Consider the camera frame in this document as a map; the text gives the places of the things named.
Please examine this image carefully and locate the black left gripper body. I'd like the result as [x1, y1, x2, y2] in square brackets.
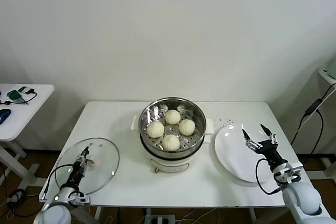
[68, 164, 87, 187]

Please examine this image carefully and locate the thin black cable with plug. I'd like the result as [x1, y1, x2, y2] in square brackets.
[0, 91, 37, 106]

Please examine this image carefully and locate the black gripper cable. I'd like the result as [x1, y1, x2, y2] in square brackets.
[256, 157, 286, 196]
[41, 163, 78, 201]

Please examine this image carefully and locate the mint green appliance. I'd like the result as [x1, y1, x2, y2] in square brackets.
[328, 57, 336, 79]

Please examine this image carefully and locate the white stand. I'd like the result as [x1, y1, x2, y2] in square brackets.
[299, 68, 336, 180]

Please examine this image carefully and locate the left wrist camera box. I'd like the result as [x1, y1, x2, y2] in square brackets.
[69, 193, 90, 206]

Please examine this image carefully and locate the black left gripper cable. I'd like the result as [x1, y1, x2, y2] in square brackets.
[41, 163, 78, 201]

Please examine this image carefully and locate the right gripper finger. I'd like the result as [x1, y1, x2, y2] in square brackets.
[241, 128, 261, 153]
[259, 123, 278, 146]

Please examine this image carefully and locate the white steamed baozi bun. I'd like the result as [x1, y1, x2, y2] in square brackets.
[165, 109, 181, 125]
[146, 121, 165, 138]
[161, 133, 181, 152]
[178, 119, 196, 136]

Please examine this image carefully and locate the black and white adapter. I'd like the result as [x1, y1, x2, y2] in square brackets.
[18, 86, 36, 95]

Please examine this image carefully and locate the black power cable with adapter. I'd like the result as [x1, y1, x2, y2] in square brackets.
[290, 83, 336, 155]

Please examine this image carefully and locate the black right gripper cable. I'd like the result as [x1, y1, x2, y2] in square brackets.
[256, 157, 286, 196]

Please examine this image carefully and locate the white power strip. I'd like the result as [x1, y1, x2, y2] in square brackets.
[145, 208, 176, 224]

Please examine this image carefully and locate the white round plate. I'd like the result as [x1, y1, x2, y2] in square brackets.
[214, 123, 280, 183]

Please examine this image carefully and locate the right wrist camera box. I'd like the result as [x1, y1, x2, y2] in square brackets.
[272, 163, 305, 185]

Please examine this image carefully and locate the green device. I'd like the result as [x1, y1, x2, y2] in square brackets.
[6, 90, 22, 101]

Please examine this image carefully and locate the perforated stainless steamer basket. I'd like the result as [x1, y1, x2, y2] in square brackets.
[138, 97, 207, 156]

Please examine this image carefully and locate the glass lid with white handle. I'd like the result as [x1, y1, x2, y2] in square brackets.
[55, 137, 120, 196]

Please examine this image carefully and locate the blue device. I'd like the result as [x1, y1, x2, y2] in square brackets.
[0, 108, 13, 125]

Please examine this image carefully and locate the white side table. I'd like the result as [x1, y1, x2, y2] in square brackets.
[0, 84, 55, 190]

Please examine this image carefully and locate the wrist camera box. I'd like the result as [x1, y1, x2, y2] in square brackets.
[272, 163, 305, 185]
[69, 193, 90, 206]

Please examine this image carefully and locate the white electric cooker pot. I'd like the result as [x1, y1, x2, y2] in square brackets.
[130, 115, 215, 175]

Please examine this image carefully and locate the black floor cable coil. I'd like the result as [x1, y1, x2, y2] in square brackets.
[0, 163, 44, 221]

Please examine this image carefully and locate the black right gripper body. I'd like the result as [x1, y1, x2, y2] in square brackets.
[258, 139, 287, 169]

